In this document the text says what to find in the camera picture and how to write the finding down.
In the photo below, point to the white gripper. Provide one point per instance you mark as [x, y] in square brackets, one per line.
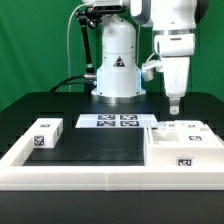
[175, 52]

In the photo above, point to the white cabinet door piece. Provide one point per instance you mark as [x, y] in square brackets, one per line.
[178, 124]
[204, 138]

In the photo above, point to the white cabinet body box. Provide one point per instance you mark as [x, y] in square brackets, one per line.
[163, 148]

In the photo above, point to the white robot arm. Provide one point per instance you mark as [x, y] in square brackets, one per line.
[118, 80]

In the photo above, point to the white flat marker plate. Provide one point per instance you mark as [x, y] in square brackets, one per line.
[116, 121]

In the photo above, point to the white block with markers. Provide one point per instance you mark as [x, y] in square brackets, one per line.
[46, 132]

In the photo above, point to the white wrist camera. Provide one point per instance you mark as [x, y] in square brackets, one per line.
[148, 67]

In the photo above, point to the black camera on mount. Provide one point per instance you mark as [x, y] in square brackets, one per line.
[107, 9]

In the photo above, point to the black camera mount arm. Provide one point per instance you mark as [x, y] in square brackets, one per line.
[86, 20]

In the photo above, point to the white U-shaped border frame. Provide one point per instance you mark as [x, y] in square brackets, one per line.
[15, 175]

